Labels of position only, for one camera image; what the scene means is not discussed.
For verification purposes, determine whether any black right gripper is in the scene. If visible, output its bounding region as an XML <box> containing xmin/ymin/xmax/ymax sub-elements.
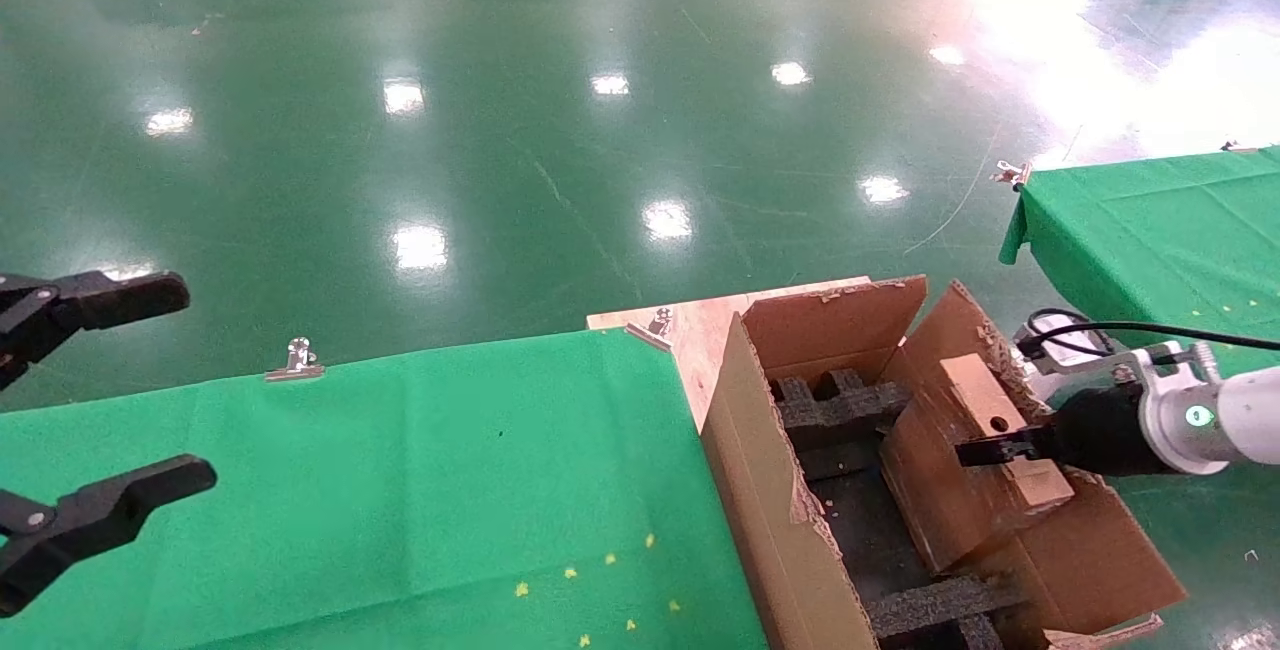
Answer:
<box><xmin>955</xmin><ymin>385</ymin><xmax>1161</xmax><ymax>477</ymax></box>

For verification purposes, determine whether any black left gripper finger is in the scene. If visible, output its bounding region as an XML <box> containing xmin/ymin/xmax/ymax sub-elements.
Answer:
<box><xmin>0</xmin><ymin>272</ymin><xmax>191</xmax><ymax>391</ymax></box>
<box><xmin>0</xmin><ymin>457</ymin><xmax>218</xmax><ymax>621</ymax></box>

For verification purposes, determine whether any small brown cardboard box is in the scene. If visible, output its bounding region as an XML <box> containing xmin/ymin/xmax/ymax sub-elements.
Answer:
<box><xmin>880</xmin><ymin>353</ymin><xmax>1076</xmax><ymax>573</ymax></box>

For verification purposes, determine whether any large open brown carton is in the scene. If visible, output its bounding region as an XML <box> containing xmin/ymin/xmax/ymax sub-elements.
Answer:
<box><xmin>695</xmin><ymin>275</ymin><xmax>1186</xmax><ymax>650</ymax></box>

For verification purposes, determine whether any black foam insert block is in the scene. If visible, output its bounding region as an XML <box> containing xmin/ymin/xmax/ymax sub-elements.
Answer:
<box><xmin>865</xmin><ymin>575</ymin><xmax>1036</xmax><ymax>650</ymax></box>
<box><xmin>768</xmin><ymin>370</ymin><xmax>913</xmax><ymax>453</ymax></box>

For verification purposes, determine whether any large green table cloth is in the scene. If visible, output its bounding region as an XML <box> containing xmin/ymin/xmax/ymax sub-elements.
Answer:
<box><xmin>0</xmin><ymin>327</ymin><xmax>771</xmax><ymax>650</ymax></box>

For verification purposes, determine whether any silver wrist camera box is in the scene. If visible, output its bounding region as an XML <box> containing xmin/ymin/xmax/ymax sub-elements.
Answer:
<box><xmin>1038</xmin><ymin>333</ymin><xmax>1113</xmax><ymax>373</ymax></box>

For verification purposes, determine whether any silver camera mounting bracket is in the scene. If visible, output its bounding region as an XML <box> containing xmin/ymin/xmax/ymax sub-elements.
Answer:
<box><xmin>1110</xmin><ymin>340</ymin><xmax>1223</xmax><ymax>403</ymax></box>

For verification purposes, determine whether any black braided camera cable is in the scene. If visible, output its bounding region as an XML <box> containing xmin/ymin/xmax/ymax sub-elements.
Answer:
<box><xmin>1028</xmin><ymin>309</ymin><xmax>1280</xmax><ymax>356</ymax></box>

